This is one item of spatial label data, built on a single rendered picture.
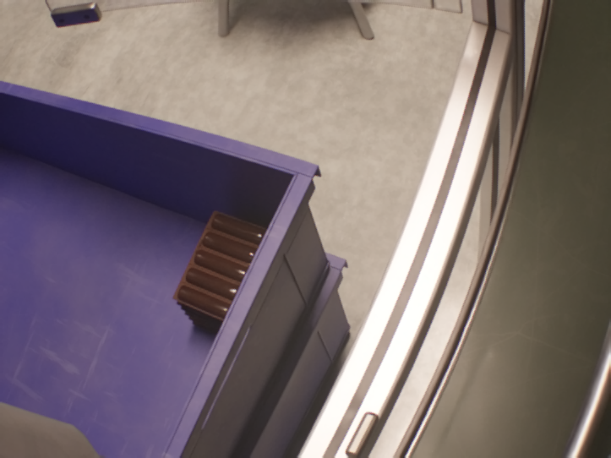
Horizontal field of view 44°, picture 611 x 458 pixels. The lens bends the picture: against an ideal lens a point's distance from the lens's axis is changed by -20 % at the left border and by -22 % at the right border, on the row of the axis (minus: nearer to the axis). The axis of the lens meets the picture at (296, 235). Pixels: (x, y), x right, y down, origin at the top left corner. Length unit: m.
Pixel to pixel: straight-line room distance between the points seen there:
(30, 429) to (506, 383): 0.34
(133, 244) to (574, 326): 0.70
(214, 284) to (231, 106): 0.53
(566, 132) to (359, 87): 0.86
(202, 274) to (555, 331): 0.52
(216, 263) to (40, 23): 0.95
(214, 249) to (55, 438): 0.76
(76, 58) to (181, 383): 0.79
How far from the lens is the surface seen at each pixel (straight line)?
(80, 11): 0.78
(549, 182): 0.54
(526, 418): 0.48
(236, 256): 0.94
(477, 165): 0.64
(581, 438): 0.31
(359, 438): 0.56
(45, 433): 0.20
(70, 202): 1.15
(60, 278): 1.11
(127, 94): 1.49
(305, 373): 1.09
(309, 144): 1.34
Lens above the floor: 1.15
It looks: 64 degrees down
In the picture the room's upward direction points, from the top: 21 degrees counter-clockwise
